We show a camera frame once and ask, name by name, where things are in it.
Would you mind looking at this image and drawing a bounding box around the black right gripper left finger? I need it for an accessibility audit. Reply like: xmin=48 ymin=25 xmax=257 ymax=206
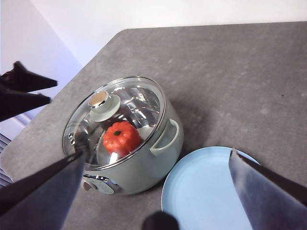
xmin=0 ymin=150 xmax=86 ymax=230

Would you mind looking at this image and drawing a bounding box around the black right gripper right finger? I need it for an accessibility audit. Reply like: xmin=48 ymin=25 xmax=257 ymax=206
xmin=229 ymin=148 xmax=307 ymax=230

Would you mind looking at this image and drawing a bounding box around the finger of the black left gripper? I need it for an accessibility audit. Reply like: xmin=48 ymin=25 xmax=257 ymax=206
xmin=0 ymin=61 xmax=58 ymax=93
xmin=0 ymin=90 xmax=52 ymax=122

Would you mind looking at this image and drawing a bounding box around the glass lid with green knob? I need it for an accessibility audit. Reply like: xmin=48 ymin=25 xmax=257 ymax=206
xmin=61 ymin=76 xmax=167 ymax=171

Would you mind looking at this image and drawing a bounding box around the orange toy pumpkin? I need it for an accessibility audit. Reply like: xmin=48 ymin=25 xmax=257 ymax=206
xmin=103 ymin=121 xmax=142 ymax=156

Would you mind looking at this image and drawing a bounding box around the blue round plate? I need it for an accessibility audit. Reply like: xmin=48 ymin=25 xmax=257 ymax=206
xmin=161 ymin=146 xmax=261 ymax=230

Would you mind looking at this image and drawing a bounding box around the pale green electric steamer pot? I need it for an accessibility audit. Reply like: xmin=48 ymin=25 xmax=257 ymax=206
xmin=62 ymin=79 xmax=185 ymax=196

